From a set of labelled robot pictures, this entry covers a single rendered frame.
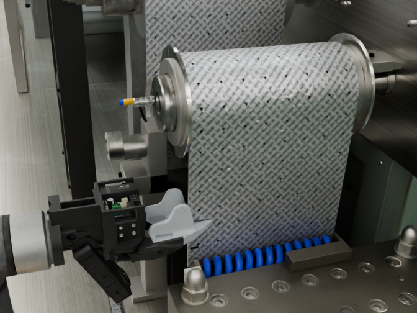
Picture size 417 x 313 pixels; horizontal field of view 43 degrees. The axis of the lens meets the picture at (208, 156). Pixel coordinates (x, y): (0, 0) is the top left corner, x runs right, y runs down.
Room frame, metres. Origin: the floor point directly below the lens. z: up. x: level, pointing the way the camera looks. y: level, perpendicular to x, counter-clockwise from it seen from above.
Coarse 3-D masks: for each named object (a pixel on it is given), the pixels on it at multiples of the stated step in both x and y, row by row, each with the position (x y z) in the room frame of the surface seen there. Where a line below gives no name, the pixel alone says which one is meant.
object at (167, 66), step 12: (348, 48) 0.72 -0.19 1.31; (168, 60) 0.64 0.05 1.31; (168, 72) 0.64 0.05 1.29; (360, 72) 0.68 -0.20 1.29; (180, 84) 0.60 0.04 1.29; (360, 84) 0.67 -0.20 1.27; (180, 96) 0.59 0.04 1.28; (360, 96) 0.67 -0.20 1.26; (180, 108) 0.59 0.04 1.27; (360, 108) 0.67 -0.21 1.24; (180, 120) 0.59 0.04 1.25; (168, 132) 0.64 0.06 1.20; (180, 132) 0.59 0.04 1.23; (180, 144) 0.60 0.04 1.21
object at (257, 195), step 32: (192, 160) 0.58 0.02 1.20; (224, 160) 0.60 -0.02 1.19; (256, 160) 0.61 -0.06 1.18; (288, 160) 0.63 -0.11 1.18; (320, 160) 0.65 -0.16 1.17; (192, 192) 0.58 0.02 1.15; (224, 192) 0.60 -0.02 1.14; (256, 192) 0.62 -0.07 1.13; (288, 192) 0.63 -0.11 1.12; (320, 192) 0.65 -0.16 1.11; (224, 224) 0.60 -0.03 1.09; (256, 224) 0.62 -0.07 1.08; (288, 224) 0.63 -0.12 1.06; (320, 224) 0.65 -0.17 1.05; (192, 256) 0.59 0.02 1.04
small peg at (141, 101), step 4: (140, 96) 0.65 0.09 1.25; (148, 96) 0.65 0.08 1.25; (152, 96) 0.65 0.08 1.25; (136, 100) 0.64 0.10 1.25; (140, 100) 0.64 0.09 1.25; (144, 100) 0.64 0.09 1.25; (148, 100) 0.65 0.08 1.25; (152, 100) 0.65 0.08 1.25; (136, 104) 0.64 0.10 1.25; (140, 104) 0.64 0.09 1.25; (144, 104) 0.64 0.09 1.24; (148, 104) 0.65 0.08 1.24; (152, 104) 0.65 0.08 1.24
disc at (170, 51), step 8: (168, 48) 0.66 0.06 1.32; (176, 48) 0.64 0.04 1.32; (168, 56) 0.66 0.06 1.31; (176, 56) 0.62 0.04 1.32; (160, 64) 0.70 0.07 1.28; (176, 64) 0.62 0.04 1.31; (184, 72) 0.60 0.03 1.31; (184, 80) 0.59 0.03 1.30; (184, 88) 0.59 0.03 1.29; (184, 96) 0.59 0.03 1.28; (184, 104) 0.59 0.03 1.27; (184, 128) 0.59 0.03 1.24; (184, 136) 0.59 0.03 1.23; (184, 144) 0.59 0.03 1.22; (176, 152) 0.62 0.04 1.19; (184, 152) 0.59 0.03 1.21
